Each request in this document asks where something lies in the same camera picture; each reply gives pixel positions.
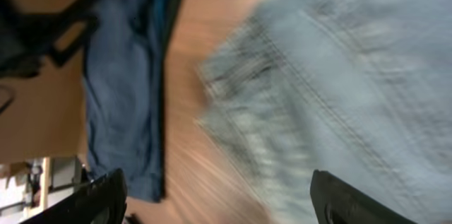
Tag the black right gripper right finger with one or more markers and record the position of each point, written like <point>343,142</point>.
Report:
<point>337,202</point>

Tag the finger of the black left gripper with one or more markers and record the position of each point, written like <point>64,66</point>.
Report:
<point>26,38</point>

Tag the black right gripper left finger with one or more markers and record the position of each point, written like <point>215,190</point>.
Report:
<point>101,201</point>

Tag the light blue denim shorts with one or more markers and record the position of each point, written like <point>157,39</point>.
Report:
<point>360,88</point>

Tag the blue shirt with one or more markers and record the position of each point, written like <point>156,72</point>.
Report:
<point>122,79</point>

